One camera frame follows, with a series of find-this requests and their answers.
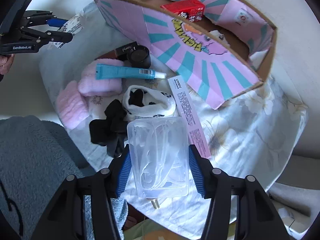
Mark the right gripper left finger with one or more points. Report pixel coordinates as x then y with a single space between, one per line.
64 216

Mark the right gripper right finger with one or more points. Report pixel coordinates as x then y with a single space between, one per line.
256 216

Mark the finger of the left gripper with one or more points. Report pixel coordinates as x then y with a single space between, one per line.
40 17
36 38

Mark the white labelled packet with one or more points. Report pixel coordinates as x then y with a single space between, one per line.
73 26

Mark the blue cosmetic tube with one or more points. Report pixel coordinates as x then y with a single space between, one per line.
105 71

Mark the red YSL lip bottle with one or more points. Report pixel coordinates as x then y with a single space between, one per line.
122 52

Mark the black scrunchie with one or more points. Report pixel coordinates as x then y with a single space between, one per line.
112 131

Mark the clear plastic case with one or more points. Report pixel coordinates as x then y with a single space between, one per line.
159 157

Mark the white panda sock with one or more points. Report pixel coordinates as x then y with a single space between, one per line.
220 36
144 102

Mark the person left hand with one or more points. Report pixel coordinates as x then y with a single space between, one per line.
6 62

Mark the grey fleece trousers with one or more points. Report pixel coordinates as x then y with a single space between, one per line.
36 157

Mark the pink long cosmetic box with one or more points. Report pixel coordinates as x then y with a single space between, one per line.
187 111

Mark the floral cloth mat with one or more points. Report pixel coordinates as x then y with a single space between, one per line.
254 133

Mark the black round jar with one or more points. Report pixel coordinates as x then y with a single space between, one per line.
139 57

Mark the red carton box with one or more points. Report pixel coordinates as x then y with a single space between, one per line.
191 10

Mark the pink teal cardboard box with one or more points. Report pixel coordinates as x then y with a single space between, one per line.
216 72

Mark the white panda sock in box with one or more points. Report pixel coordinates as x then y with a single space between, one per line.
220 36

